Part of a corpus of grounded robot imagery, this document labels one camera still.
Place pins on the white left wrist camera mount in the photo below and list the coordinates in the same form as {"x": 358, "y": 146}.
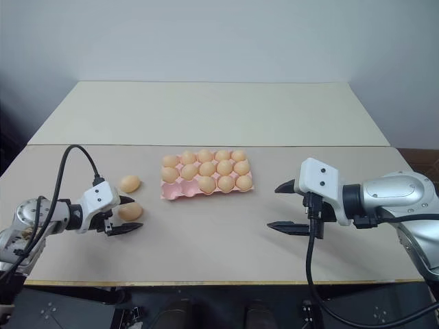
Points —
{"x": 99, "y": 197}

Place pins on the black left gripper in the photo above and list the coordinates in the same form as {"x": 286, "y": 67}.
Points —
{"x": 101, "y": 222}

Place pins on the pink egg tray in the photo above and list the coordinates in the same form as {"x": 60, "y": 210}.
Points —
{"x": 178, "y": 192}

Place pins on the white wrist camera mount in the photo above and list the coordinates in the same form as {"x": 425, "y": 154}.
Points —
{"x": 317, "y": 178}
{"x": 99, "y": 197}

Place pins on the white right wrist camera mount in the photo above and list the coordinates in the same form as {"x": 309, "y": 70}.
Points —
{"x": 317, "y": 178}

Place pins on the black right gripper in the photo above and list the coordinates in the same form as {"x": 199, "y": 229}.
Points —
{"x": 327, "y": 214}

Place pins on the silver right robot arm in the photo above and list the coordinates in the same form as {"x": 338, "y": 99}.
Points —
{"x": 401, "y": 192}

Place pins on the loose tan egg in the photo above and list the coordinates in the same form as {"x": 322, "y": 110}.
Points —
{"x": 130, "y": 211}
{"x": 130, "y": 183}

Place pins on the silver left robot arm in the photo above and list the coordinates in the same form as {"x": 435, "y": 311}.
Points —
{"x": 20, "y": 236}

